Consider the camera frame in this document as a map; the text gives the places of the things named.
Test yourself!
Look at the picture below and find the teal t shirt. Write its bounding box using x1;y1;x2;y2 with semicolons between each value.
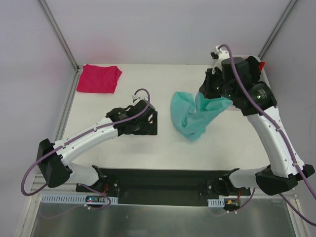
170;92;233;142

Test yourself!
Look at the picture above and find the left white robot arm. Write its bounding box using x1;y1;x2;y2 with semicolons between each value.
37;99;158;192

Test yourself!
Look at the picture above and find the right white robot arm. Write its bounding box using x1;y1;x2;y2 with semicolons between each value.
199;54;315;196

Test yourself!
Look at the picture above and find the black t shirt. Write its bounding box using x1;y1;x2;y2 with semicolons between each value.
246;56;262;83

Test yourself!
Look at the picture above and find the white plastic basket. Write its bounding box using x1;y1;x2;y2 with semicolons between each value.
232;55;266;80

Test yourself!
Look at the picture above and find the red t shirt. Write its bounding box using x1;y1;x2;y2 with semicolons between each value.
258;62;265;71

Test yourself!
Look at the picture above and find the folded pink t shirt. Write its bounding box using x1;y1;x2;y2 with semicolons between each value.
76;64;122;94

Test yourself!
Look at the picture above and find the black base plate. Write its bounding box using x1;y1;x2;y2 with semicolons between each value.
75;168;251;206

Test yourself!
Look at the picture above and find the right aluminium frame post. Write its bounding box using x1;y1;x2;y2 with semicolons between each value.
258;0;300;59

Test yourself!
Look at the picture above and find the aluminium frame post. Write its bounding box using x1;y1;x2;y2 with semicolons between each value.
37;0;80;73
258;0;300;59

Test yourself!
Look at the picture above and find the aluminium front rail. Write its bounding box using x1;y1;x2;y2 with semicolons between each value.
27;174;78;196

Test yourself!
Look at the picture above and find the right grey cable duct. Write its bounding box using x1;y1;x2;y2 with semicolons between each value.
207;198;225;208

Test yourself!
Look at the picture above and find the grey cable duct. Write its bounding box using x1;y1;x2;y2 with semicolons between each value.
41;194;119;205
207;198;225;208

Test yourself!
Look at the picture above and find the left grey cable duct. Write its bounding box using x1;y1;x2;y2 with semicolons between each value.
41;194;119;205

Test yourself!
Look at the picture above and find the left aluminium frame post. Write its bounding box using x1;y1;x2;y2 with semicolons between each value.
37;0;80;73

